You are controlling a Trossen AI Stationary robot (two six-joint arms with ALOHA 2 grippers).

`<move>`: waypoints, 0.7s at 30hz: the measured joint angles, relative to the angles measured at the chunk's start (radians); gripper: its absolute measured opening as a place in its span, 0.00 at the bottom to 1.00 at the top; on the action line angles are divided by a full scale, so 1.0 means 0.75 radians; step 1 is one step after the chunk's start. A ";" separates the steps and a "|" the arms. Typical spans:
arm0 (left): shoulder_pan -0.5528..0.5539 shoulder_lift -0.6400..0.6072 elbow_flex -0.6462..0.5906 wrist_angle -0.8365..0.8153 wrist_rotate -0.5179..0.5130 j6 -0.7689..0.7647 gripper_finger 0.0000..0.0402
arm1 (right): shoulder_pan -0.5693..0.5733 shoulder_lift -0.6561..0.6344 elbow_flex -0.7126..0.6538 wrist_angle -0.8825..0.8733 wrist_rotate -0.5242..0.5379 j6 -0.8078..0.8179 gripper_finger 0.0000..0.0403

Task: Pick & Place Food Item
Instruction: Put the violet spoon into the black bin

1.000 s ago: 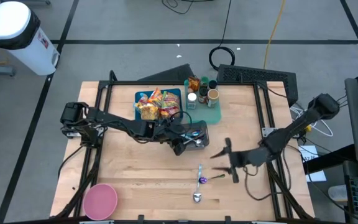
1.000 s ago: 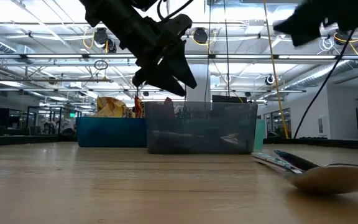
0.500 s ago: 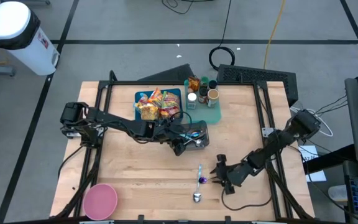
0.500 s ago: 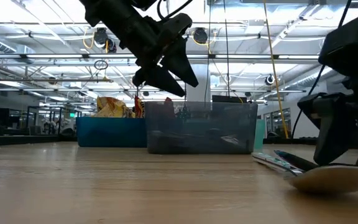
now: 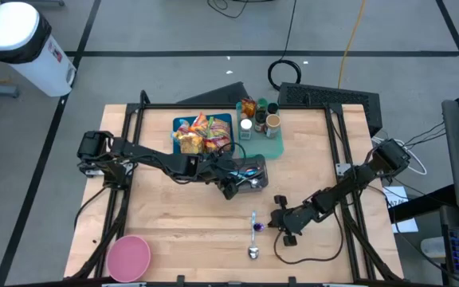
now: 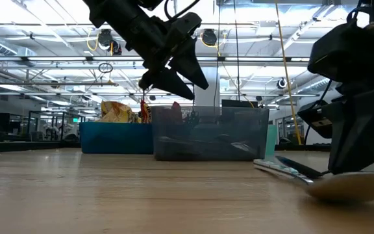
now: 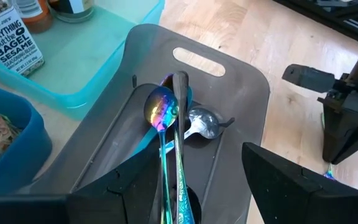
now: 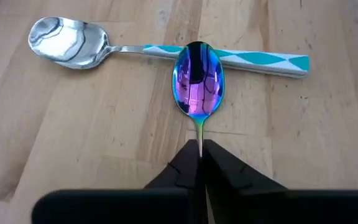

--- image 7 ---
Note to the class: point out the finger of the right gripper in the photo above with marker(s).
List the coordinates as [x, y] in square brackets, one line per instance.
[309, 77]
[343, 137]

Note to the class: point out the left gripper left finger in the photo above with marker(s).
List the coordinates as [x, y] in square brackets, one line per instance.
[129, 186]

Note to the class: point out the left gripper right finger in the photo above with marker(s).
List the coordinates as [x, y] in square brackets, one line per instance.
[278, 186]

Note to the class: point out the iridescent purple spoon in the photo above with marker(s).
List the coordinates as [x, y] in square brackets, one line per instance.
[328, 174]
[161, 107]

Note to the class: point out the black spoon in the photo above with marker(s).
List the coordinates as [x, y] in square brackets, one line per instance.
[194, 205]

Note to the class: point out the tan-lidded white-label jar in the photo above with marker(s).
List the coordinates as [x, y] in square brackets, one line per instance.
[70, 11]

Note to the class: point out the bagel sesame seasoning jar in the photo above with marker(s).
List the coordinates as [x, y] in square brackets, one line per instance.
[8, 43]

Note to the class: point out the orange spice jar black lid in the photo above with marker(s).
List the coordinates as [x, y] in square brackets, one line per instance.
[39, 18]

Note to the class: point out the blue plastic bin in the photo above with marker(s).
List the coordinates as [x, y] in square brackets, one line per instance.
[20, 155]

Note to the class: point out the gray translucent plastic bin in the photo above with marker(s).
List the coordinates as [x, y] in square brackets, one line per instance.
[154, 53]

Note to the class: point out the teal plastic bin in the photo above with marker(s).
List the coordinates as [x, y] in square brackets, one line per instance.
[73, 62]

